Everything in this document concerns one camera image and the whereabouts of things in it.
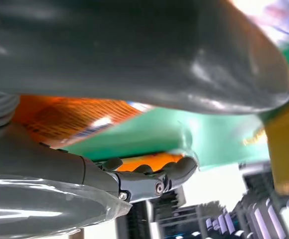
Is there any yellow plastic wrapped cardboard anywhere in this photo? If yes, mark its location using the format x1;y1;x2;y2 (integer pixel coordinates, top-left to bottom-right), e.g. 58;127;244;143
264;66;289;196

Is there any green table mat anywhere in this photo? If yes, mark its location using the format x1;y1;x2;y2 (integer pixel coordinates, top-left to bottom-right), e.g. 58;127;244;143
64;38;289;172

